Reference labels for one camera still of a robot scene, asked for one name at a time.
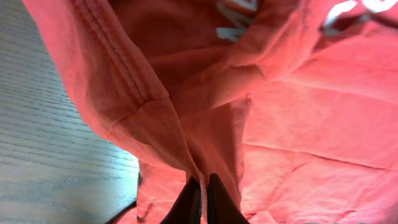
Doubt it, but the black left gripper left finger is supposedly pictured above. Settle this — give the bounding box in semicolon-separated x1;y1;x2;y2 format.
160;177;201;224

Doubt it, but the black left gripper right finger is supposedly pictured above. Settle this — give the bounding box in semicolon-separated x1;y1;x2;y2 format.
206;173;249;224

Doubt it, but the orange red t-shirt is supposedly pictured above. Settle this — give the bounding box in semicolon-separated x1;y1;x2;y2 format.
25;1;397;223

